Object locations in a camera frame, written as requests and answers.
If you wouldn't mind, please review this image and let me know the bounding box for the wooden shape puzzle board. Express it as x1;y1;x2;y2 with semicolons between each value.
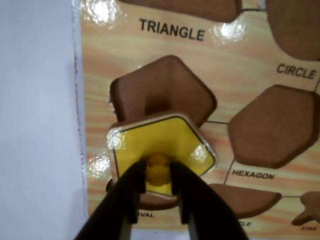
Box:
71;0;320;240

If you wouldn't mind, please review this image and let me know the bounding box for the yellow pentagon puzzle piece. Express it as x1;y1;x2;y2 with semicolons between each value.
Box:
105;113;217;198

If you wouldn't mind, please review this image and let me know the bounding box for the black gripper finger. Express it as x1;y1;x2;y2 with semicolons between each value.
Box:
169;161;254;240
73;160;148;240

